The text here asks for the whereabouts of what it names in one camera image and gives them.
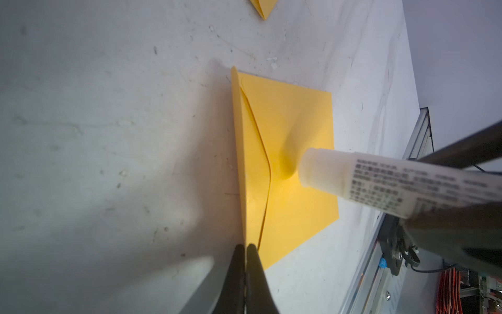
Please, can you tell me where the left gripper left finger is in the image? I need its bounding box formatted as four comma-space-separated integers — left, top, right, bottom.
213, 245, 246, 314

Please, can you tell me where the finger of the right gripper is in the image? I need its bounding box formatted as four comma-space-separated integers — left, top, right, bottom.
418, 121, 501, 169
403, 201, 501, 277

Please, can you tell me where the white glue stick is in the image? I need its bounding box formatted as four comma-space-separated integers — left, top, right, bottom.
298, 148, 501, 218

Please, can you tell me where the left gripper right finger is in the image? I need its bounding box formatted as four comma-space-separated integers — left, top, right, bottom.
245, 244, 279, 314

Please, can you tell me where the yellow envelope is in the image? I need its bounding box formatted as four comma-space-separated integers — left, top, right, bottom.
250, 0, 278, 20
231, 68, 339, 268

